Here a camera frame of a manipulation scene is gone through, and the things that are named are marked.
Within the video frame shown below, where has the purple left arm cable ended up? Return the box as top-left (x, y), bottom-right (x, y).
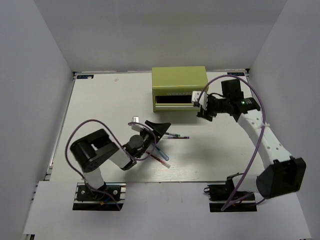
top-left (65, 119), bottom-right (157, 211)

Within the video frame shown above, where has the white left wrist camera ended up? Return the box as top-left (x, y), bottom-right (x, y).
top-left (128, 116), bottom-right (144, 133)

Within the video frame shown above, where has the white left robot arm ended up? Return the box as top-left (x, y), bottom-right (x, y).
top-left (66, 116), bottom-right (171, 200)

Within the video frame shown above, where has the left corner label sticker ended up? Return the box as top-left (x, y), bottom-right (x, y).
top-left (76, 74), bottom-right (94, 80)

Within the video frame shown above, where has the light blue pen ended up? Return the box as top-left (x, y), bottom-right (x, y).
top-left (154, 145), bottom-right (170, 161)

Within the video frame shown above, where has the green metal drawer chest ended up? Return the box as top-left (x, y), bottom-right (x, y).
top-left (151, 66), bottom-right (208, 103)

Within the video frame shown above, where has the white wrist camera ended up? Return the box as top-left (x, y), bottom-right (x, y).
top-left (128, 116), bottom-right (144, 133)
top-left (191, 91), bottom-right (208, 110)

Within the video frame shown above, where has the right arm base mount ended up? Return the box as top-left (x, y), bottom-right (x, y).
top-left (203, 182), bottom-right (257, 213)

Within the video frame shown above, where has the right corner label sticker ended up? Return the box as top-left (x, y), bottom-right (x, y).
top-left (227, 72), bottom-right (245, 77)

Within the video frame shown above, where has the green top drawer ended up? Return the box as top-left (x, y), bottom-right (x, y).
top-left (153, 95), bottom-right (199, 112)

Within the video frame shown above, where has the green capped pen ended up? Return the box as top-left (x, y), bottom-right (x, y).
top-left (165, 132), bottom-right (181, 138)

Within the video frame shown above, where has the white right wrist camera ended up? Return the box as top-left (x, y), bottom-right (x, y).
top-left (191, 91), bottom-right (208, 110)

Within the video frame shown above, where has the red pen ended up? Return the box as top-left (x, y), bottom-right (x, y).
top-left (146, 151), bottom-right (171, 169)

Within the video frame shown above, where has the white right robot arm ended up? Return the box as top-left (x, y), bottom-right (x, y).
top-left (191, 77), bottom-right (307, 200)

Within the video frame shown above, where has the purple capped pen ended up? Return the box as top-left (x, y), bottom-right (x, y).
top-left (162, 135), bottom-right (190, 140)

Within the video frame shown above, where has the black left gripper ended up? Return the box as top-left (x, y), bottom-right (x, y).
top-left (136, 120), bottom-right (171, 159)

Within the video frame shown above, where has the corner label sticker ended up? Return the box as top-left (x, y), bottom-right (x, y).
top-left (227, 72), bottom-right (245, 77)
top-left (76, 74), bottom-right (94, 80)

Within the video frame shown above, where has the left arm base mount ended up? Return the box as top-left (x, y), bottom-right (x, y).
top-left (72, 183), bottom-right (127, 212)

